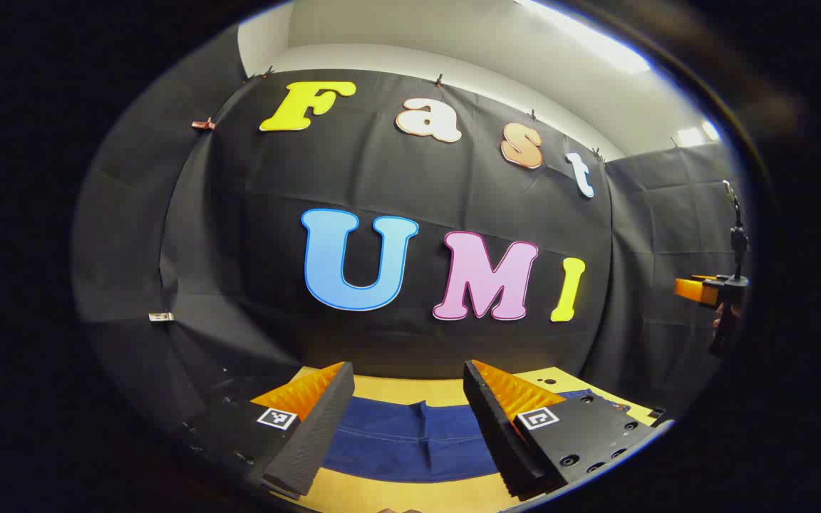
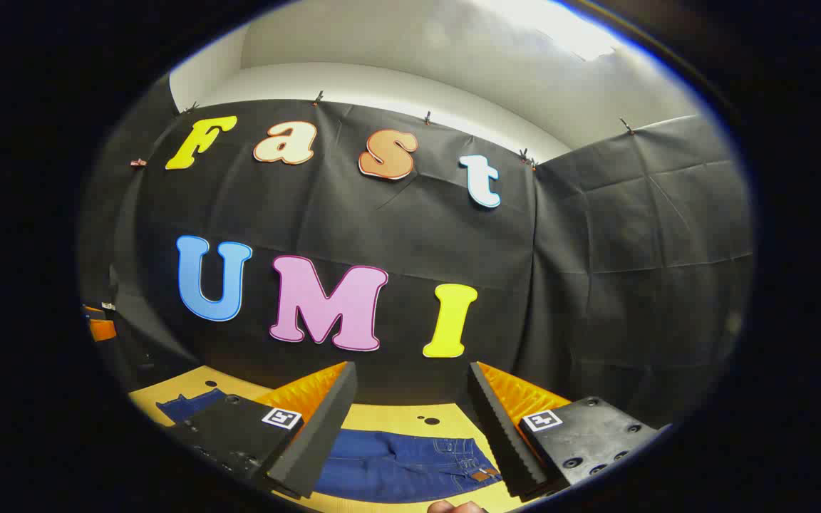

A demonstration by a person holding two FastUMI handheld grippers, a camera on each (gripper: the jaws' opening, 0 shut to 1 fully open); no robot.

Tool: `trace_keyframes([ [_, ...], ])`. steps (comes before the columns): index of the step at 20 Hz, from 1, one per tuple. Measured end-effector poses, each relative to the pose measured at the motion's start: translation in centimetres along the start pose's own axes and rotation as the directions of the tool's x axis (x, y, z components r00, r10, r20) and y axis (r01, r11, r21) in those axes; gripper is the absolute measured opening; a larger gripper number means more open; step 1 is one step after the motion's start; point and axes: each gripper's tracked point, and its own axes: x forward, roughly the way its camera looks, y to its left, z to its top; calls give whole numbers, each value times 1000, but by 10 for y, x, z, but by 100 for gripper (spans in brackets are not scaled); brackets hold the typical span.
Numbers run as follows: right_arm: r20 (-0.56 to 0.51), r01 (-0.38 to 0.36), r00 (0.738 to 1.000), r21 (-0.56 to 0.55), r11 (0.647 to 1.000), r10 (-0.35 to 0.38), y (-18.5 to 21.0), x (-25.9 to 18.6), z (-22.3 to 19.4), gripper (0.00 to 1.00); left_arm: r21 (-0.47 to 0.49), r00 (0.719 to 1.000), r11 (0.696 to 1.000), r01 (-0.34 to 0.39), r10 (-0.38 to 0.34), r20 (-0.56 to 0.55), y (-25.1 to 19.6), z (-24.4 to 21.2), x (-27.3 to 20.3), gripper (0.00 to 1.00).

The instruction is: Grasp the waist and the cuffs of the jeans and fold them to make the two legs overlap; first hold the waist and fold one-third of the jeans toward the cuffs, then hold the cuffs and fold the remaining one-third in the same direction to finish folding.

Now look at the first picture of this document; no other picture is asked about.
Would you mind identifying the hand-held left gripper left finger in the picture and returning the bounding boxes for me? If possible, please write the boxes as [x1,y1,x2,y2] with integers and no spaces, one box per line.
[181,361,356,498]

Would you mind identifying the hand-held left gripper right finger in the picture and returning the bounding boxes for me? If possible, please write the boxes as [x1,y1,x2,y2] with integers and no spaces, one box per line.
[462,359,673,501]

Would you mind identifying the blue jeans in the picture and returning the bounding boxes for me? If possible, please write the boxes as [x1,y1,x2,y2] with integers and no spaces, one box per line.
[321,388,629,485]

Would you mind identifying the small ceiling light panel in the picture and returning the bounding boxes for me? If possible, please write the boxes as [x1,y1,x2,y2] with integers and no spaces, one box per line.
[673,120,721,147]

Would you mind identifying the black backdrop cloth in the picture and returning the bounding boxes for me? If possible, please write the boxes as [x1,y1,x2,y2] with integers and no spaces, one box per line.
[72,28,750,428]

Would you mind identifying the long ceiling light panel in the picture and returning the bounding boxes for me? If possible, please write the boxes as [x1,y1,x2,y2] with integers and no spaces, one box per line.
[514,0,654,76]

